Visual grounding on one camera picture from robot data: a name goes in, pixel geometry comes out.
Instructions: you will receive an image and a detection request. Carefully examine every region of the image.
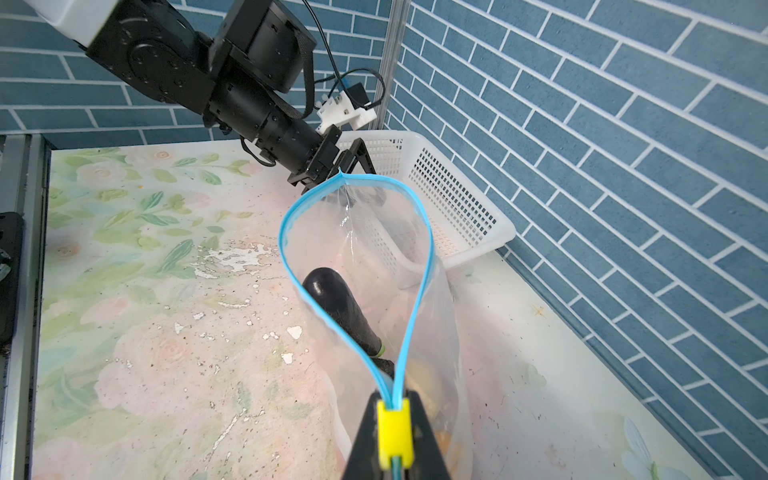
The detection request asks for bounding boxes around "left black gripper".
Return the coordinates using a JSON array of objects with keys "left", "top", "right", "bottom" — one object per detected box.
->
[{"left": 206, "top": 1, "right": 376, "bottom": 193}]

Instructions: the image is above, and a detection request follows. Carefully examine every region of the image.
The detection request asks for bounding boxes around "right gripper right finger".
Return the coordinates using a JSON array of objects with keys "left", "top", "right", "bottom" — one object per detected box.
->
[{"left": 404, "top": 390, "right": 451, "bottom": 480}]

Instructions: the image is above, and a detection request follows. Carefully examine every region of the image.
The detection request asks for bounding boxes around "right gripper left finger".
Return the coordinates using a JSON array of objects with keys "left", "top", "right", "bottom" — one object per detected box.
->
[{"left": 341, "top": 392, "right": 384, "bottom": 480}]

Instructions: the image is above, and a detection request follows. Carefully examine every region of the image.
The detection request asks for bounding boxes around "yellow zipper slider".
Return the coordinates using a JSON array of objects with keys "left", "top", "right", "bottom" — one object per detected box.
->
[{"left": 376, "top": 399, "right": 415, "bottom": 471}]

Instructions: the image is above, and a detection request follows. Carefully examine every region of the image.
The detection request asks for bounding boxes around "dark toy eggplant green stem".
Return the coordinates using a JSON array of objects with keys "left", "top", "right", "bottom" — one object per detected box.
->
[{"left": 302, "top": 267, "right": 395, "bottom": 380}]

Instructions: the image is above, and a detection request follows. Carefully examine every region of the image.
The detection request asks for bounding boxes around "clear zip bag blue zipper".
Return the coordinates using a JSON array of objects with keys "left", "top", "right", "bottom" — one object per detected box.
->
[{"left": 278, "top": 174, "right": 473, "bottom": 479}]

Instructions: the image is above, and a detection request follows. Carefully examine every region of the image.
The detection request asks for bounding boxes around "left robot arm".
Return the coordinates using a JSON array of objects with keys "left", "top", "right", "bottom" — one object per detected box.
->
[{"left": 32, "top": 1, "right": 376, "bottom": 189}]

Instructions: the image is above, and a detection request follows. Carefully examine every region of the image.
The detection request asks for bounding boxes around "white plastic perforated basket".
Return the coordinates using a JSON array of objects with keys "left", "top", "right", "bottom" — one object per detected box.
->
[{"left": 330, "top": 130, "right": 516, "bottom": 289}]

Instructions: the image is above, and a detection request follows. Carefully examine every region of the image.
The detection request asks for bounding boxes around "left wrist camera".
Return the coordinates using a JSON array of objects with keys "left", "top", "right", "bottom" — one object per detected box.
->
[{"left": 316, "top": 83, "right": 377, "bottom": 135}]

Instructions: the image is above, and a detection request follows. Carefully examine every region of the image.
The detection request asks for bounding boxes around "aluminium front rail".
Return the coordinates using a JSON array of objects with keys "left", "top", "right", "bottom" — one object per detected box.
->
[{"left": 1, "top": 134, "right": 51, "bottom": 479}]

